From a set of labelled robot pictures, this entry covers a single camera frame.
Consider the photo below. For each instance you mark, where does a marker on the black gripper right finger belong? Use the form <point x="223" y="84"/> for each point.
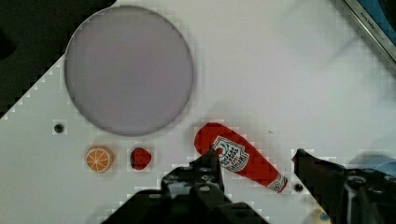
<point x="348" y="196"/>

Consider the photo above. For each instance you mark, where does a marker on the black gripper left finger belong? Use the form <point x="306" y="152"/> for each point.
<point x="188" y="195"/>

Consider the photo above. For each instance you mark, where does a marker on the red plush ketchup bottle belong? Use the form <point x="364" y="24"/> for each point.
<point x="237" y="155"/>

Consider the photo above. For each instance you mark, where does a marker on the blue bowl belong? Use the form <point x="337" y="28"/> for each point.
<point x="384" y="164"/>

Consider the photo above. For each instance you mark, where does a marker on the red strawberry toy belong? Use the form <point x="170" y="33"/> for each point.
<point x="140" y="158"/>

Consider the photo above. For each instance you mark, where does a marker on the orange slice toy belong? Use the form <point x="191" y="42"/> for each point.
<point x="99" y="158"/>

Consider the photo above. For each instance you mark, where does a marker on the round grey plate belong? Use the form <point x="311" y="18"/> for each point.
<point x="128" y="70"/>

